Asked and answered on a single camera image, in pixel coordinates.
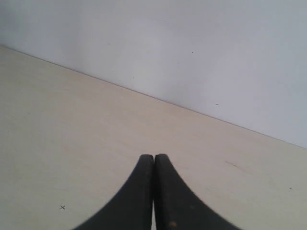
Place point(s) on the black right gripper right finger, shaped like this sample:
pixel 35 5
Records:
pixel 176 207

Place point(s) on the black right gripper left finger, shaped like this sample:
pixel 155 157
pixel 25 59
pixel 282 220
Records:
pixel 132 206

